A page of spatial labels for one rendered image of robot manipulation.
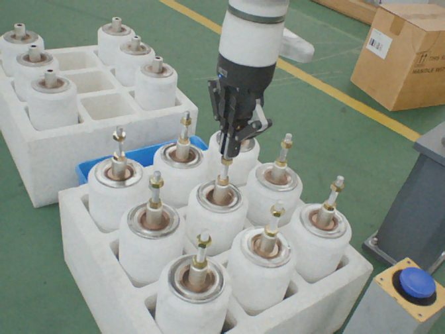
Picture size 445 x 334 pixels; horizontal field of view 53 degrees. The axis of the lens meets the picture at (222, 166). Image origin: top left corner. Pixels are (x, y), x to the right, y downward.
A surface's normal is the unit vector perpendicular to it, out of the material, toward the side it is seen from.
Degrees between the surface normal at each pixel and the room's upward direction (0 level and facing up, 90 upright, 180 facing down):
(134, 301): 0
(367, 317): 90
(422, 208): 90
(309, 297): 0
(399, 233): 90
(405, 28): 90
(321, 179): 0
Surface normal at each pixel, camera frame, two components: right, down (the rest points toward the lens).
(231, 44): -0.69, 0.36
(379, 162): 0.15, -0.78
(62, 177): 0.54, 0.58
